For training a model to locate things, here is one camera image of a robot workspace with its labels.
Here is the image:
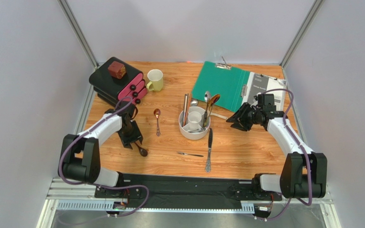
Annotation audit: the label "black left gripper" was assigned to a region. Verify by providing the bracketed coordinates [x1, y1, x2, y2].
[117, 120, 144, 149]

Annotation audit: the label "dark brown wooden spoon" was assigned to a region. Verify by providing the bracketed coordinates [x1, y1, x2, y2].
[134, 142, 148, 157]

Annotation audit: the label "iridescent blue purple spoon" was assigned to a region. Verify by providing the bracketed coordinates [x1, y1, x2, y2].
[205, 94, 221, 124]

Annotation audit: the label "gold spoon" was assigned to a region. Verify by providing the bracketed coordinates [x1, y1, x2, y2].
[203, 97, 213, 127]

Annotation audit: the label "iridescent ornate handle utensil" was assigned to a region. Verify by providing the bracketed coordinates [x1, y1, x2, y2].
[154, 108, 161, 136]

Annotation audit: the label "silver spoon dark handle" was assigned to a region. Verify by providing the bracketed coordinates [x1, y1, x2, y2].
[202, 91, 212, 127]

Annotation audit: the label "orange chopstick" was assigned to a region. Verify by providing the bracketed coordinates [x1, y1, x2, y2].
[185, 93, 192, 125]

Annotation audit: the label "silver table knife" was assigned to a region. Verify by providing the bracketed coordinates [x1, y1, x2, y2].
[205, 128, 213, 173]

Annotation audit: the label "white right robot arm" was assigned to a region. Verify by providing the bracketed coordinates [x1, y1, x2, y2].
[227, 93, 327, 200]

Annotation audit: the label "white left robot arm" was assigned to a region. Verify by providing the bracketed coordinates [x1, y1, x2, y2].
[58, 101, 143, 189]

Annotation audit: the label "silver utensils in holder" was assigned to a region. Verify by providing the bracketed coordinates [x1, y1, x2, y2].
[188, 127, 207, 133]

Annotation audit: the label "white plastic spoon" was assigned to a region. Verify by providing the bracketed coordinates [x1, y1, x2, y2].
[210, 113, 228, 120]

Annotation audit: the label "green clipboard folder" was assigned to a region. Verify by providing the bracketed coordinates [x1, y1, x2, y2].
[192, 61, 250, 112]

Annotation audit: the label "setup guide booklet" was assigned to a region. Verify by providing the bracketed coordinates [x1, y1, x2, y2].
[241, 72, 287, 111]

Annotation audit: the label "white divided utensil holder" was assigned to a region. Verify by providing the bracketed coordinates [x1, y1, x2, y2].
[178, 106, 211, 140]

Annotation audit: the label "small silver fork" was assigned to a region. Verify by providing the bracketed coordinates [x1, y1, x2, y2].
[177, 152, 204, 157]

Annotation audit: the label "black pink drawer box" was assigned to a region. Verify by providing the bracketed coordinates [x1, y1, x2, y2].
[89, 57, 148, 106]

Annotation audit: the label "pale yellow mug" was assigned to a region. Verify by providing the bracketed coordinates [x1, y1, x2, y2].
[146, 69, 163, 92]

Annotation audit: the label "red brown cube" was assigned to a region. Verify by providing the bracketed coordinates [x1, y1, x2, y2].
[107, 61, 126, 79]

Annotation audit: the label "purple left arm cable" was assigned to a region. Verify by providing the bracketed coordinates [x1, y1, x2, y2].
[58, 96, 150, 190]

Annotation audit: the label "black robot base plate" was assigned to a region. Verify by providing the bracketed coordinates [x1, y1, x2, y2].
[95, 173, 282, 209]

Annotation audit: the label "aluminium frame rail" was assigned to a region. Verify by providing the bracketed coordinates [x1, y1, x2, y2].
[38, 175, 340, 228]

